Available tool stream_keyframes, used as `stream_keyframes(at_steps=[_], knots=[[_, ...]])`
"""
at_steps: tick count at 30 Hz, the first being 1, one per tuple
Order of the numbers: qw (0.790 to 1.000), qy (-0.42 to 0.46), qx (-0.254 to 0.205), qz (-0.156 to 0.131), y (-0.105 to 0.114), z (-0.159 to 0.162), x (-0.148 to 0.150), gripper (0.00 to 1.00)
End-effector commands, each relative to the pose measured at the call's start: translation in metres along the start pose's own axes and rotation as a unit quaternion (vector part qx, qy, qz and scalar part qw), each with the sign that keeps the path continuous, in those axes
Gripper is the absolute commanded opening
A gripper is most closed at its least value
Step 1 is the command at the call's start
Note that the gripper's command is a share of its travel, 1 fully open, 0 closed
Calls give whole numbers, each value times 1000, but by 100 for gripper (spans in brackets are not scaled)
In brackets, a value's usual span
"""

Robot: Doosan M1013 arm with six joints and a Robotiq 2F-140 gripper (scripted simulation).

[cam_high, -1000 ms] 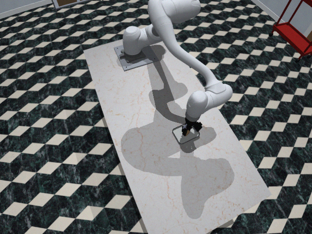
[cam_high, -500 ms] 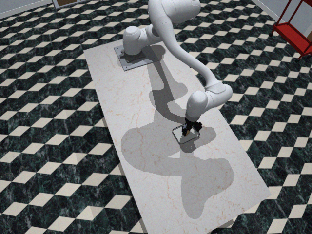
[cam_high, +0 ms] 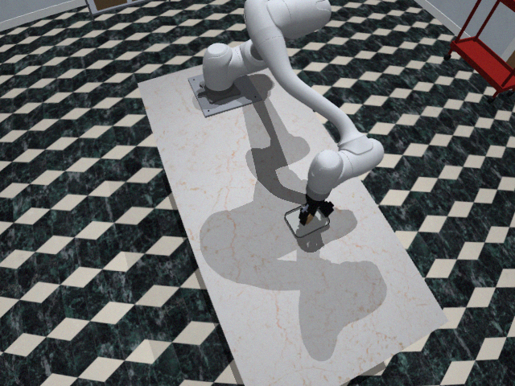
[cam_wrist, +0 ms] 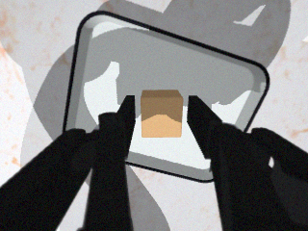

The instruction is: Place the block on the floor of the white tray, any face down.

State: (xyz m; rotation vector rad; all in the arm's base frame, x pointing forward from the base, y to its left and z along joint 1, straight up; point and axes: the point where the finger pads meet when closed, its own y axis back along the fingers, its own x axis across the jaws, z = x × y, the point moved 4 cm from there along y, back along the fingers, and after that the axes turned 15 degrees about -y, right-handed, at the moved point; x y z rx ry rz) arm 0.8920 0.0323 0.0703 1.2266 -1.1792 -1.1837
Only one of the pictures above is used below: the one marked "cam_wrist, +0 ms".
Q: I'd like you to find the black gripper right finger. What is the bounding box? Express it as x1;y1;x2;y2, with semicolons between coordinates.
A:
187;95;308;231

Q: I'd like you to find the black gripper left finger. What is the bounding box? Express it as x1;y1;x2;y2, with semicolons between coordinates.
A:
0;95;136;231

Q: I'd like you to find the brown cube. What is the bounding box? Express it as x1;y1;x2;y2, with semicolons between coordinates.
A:
141;90;184;138

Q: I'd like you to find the white tray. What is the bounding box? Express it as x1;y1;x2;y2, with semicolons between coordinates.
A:
63;11;270;183

